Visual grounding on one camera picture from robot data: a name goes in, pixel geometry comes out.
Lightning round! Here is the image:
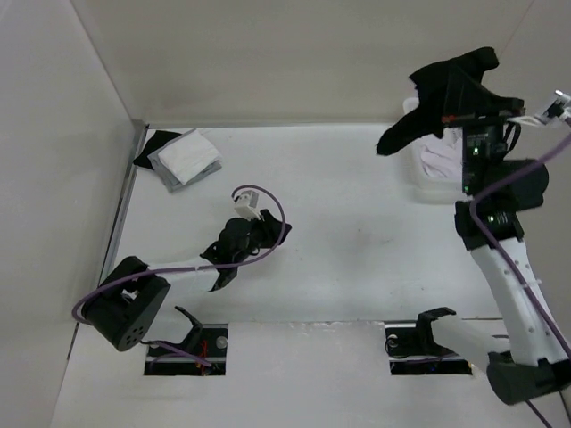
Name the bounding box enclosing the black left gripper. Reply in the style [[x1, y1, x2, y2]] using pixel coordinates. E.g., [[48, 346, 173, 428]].
[[233, 209, 290, 265]]

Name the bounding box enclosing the black tank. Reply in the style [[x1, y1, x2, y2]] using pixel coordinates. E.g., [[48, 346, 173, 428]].
[[377, 46, 499, 156], [133, 130, 181, 170]]

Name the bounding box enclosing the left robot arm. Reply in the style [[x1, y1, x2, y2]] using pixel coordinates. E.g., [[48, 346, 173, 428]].
[[72, 209, 292, 356]]

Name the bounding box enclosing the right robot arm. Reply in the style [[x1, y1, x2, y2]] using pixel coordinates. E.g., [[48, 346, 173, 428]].
[[413, 67, 570, 406]]

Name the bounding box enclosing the white tank top in basket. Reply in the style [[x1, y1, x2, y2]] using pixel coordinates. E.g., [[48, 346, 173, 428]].
[[419, 128, 462, 182]]

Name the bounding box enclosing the folded white tank top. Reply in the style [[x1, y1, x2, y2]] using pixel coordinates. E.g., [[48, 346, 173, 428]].
[[158, 130, 221, 185]]

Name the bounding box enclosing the folded grey tank top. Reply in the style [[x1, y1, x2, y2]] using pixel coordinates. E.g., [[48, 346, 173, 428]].
[[149, 138, 222, 193]]

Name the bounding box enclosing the folded black tank top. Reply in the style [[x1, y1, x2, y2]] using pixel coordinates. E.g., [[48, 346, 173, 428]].
[[133, 130, 181, 170]]

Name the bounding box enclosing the white plastic basket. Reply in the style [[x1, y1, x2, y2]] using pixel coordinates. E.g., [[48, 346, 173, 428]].
[[402, 95, 465, 204]]

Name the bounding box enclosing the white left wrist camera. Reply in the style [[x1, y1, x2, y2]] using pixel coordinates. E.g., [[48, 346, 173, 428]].
[[234, 190, 261, 220]]

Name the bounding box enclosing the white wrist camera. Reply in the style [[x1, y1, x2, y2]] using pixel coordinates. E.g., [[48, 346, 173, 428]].
[[535, 89, 570, 127], [234, 190, 261, 220]]

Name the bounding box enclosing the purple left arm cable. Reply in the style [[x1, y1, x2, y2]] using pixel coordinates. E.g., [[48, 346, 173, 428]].
[[72, 185, 286, 367]]

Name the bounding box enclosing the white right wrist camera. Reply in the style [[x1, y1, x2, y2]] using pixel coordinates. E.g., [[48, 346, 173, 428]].
[[535, 89, 570, 127]]

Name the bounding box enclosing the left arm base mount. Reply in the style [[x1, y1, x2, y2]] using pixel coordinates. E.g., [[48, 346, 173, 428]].
[[144, 306, 229, 377]]

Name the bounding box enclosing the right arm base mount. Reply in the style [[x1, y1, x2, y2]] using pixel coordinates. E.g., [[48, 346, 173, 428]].
[[385, 323, 473, 376]]

